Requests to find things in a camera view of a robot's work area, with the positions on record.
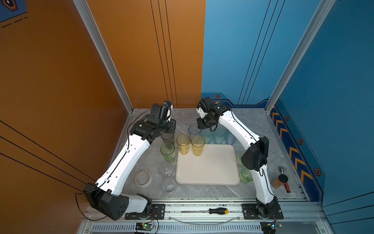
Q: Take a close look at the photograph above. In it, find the cream rectangular tray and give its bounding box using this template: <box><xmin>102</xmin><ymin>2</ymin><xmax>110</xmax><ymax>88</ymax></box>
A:
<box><xmin>175</xmin><ymin>144</ymin><xmax>240</xmax><ymax>185</ymax></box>

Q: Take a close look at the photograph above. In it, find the left green circuit board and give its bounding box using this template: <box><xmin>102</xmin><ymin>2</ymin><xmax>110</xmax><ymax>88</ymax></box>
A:
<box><xmin>135</xmin><ymin>223</ymin><xmax>155</xmax><ymax>234</ymax></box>

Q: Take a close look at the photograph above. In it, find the teal glass right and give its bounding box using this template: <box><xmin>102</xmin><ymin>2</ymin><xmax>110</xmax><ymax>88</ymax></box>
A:
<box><xmin>214</xmin><ymin>126</ymin><xmax>228</xmax><ymax>144</ymax></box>

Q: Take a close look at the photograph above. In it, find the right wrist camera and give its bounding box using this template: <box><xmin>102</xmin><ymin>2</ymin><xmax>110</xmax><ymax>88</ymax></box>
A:
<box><xmin>196</xmin><ymin>106</ymin><xmax>206</xmax><ymax>118</ymax></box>

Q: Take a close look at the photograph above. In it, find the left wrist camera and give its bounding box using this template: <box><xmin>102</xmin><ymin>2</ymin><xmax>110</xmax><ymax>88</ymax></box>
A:
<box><xmin>163</xmin><ymin>101</ymin><xmax>173</xmax><ymax>121</ymax></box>

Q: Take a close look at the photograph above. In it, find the teal glass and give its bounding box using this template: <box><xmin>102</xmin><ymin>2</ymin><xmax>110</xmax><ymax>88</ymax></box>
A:
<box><xmin>214</xmin><ymin>126</ymin><xmax>228</xmax><ymax>144</ymax></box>
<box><xmin>201</xmin><ymin>128</ymin><xmax>214</xmax><ymax>144</ymax></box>

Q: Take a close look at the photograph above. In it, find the green short glass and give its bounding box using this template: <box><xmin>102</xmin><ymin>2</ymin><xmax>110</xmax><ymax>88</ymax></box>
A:
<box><xmin>240</xmin><ymin>168</ymin><xmax>253</xmax><ymax>183</ymax></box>

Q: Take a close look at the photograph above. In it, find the tape roll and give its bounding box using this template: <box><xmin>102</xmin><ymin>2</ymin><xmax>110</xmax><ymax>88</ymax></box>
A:
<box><xmin>134</xmin><ymin>170</ymin><xmax>152</xmax><ymax>188</ymax></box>

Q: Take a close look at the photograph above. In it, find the clear glass lower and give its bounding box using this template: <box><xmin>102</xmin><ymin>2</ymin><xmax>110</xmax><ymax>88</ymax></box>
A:
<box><xmin>161</xmin><ymin>177</ymin><xmax>176</xmax><ymax>194</ymax></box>

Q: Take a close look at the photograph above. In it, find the green glass left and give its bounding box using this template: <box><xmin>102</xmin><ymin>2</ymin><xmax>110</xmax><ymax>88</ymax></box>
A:
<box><xmin>160</xmin><ymin>142</ymin><xmax>175</xmax><ymax>163</ymax></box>

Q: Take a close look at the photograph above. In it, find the clear glass upper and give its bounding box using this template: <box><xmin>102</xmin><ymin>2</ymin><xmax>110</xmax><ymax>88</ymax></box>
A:
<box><xmin>159</xmin><ymin>163</ymin><xmax>176</xmax><ymax>177</ymax></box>

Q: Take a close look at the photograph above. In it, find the grey smoked glass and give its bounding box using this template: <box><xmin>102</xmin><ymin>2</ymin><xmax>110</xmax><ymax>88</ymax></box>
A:
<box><xmin>161</xmin><ymin>133</ymin><xmax>174</xmax><ymax>144</ymax></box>

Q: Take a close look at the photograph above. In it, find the right green circuit board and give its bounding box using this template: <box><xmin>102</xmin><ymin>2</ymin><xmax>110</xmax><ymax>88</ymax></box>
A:
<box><xmin>260</xmin><ymin>222</ymin><xmax>283</xmax><ymax>234</ymax></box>

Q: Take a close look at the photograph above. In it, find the brown bottle black cap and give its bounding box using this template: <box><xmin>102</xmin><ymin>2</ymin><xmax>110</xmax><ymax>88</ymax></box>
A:
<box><xmin>271</xmin><ymin>174</ymin><xmax>288</xmax><ymax>189</ymax></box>

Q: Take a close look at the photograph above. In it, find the blue tall glass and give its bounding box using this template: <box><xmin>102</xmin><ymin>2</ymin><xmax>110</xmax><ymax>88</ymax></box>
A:
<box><xmin>225</xmin><ymin>132</ymin><xmax>237</xmax><ymax>145</ymax></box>

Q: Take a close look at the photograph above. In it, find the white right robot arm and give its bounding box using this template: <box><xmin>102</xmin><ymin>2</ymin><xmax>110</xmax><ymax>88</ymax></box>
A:
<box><xmin>196</xmin><ymin>97</ymin><xmax>283</xmax><ymax>219</ymax></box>

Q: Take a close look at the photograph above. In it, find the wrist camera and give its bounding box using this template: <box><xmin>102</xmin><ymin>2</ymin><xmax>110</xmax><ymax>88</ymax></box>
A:
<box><xmin>163</xmin><ymin>101</ymin><xmax>173</xmax><ymax>121</ymax></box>
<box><xmin>196</xmin><ymin>106</ymin><xmax>206</xmax><ymax>118</ymax></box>

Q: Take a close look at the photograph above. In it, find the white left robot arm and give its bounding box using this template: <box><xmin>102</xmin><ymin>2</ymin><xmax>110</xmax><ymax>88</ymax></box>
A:
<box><xmin>83</xmin><ymin>101</ymin><xmax>176</xmax><ymax>220</ymax></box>

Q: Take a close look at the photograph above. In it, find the teal glass left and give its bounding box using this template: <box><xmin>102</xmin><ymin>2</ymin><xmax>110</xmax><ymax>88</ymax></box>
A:
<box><xmin>201</xmin><ymin>128</ymin><xmax>214</xmax><ymax>144</ymax></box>

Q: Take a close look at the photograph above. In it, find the yellow tall glass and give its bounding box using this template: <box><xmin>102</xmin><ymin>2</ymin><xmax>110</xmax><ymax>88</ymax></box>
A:
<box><xmin>191</xmin><ymin>136</ymin><xmax>205</xmax><ymax>156</ymax></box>

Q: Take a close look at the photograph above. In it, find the black yellow screwdriver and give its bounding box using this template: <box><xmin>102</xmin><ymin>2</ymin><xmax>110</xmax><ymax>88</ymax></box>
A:
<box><xmin>182</xmin><ymin>207</ymin><xmax>229</xmax><ymax>215</ymax></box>

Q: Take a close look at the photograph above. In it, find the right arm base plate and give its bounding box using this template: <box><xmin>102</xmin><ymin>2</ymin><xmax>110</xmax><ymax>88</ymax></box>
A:
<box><xmin>242</xmin><ymin>204</ymin><xmax>284</xmax><ymax>220</ymax></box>

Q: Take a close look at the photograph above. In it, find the green circuit board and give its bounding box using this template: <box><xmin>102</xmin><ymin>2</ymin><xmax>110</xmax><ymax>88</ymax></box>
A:
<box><xmin>260</xmin><ymin>222</ymin><xmax>283</xmax><ymax>234</ymax></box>
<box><xmin>135</xmin><ymin>223</ymin><xmax>155</xmax><ymax>234</ymax></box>

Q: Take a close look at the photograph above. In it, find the clear glass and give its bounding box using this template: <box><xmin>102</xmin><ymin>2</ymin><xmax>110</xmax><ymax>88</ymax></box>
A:
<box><xmin>161</xmin><ymin>177</ymin><xmax>176</xmax><ymax>194</ymax></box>
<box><xmin>159</xmin><ymin>163</ymin><xmax>176</xmax><ymax>177</ymax></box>

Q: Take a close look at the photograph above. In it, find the yellow ribbed glass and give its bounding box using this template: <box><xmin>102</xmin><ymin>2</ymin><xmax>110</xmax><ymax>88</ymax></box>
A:
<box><xmin>177</xmin><ymin>134</ymin><xmax>190</xmax><ymax>155</ymax></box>

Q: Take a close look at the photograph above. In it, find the pale green glass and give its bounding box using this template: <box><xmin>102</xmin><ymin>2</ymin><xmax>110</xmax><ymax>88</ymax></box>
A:
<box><xmin>236</xmin><ymin>151</ymin><xmax>244</xmax><ymax>167</ymax></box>

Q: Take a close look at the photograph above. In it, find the clear cable on rail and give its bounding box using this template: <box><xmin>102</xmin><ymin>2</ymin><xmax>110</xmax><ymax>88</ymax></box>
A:
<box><xmin>166</xmin><ymin>214</ymin><xmax>242</xmax><ymax>226</ymax></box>

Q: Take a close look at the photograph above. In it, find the aluminium front rail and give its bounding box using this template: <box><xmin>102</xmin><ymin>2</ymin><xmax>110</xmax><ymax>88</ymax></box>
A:
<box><xmin>77</xmin><ymin>199</ymin><xmax>334</xmax><ymax>234</ymax></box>

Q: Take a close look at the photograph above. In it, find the light blue glass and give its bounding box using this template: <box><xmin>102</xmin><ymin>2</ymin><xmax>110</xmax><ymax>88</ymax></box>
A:
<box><xmin>188</xmin><ymin>124</ymin><xmax>201</xmax><ymax>139</ymax></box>

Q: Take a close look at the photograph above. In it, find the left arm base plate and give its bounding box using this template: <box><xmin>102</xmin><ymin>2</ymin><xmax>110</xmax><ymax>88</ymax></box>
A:
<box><xmin>125</xmin><ymin>204</ymin><xmax>166</xmax><ymax>220</ymax></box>

